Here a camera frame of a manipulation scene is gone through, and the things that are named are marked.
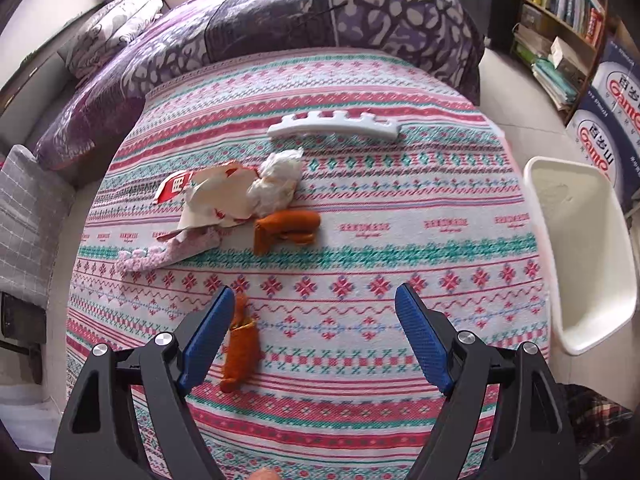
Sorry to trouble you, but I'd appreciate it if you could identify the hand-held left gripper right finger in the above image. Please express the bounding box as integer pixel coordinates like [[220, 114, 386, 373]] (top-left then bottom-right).
[[394, 282, 583, 480]]

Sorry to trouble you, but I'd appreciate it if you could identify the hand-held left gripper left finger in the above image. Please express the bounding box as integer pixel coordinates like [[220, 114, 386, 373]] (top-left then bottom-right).
[[50, 285, 236, 480]]

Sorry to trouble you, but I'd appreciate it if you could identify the long orange peel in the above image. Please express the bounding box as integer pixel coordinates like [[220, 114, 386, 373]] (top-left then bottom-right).
[[220, 292, 264, 394]]

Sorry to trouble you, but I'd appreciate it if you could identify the pink knitted cloth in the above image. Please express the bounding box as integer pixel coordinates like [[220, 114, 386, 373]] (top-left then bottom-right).
[[116, 230, 221, 274]]

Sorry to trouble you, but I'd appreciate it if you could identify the curled orange peel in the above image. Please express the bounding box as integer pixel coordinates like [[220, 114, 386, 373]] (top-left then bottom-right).
[[252, 210, 321, 256]]

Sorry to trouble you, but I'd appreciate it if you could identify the red white wrapper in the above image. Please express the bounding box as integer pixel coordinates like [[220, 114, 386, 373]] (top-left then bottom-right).
[[156, 169, 201, 206]]

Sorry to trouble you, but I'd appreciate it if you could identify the round white tissue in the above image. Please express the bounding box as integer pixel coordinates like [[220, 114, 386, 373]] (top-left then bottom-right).
[[248, 149, 304, 211]]

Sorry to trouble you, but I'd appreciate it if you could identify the white plastic bin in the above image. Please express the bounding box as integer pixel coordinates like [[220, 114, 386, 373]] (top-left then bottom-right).
[[522, 156, 632, 356]]

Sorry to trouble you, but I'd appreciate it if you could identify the white plastic comb-shaped piece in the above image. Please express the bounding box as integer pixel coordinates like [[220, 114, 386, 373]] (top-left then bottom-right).
[[266, 109, 401, 141]]

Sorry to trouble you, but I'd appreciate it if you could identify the striped patterned tablecloth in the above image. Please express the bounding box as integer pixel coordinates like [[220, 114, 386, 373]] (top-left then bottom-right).
[[65, 47, 556, 480]]

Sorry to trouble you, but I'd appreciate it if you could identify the dark plaid cloth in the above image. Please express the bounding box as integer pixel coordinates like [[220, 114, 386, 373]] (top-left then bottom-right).
[[560, 384, 636, 466]]

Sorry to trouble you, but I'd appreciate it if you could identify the grey checked cushion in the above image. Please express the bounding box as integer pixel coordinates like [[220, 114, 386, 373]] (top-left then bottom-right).
[[0, 145, 77, 307]]

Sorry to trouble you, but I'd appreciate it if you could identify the small blue carton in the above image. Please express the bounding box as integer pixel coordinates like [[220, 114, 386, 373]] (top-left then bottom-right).
[[570, 105, 640, 211]]

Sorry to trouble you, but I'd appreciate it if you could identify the stack of books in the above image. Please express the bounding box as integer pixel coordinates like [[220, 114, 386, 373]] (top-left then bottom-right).
[[515, 25, 588, 112]]

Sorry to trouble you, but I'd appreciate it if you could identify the white tan paper box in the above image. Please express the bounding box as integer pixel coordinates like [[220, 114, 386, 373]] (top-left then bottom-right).
[[549, 37, 586, 77]]

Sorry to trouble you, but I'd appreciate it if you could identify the large blue carton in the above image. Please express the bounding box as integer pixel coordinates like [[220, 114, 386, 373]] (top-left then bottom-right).
[[585, 35, 640, 171]]

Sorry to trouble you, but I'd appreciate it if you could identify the folded floral quilt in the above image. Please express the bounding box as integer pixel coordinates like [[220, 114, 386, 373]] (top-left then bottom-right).
[[57, 0, 164, 79]]

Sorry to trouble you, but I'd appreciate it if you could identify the wooden bookshelf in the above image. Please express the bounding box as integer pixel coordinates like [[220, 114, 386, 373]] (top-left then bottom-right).
[[512, 0, 608, 127]]

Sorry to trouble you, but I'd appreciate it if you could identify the dark bed frame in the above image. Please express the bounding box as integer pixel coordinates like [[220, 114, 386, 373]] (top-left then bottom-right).
[[0, 5, 101, 136]]

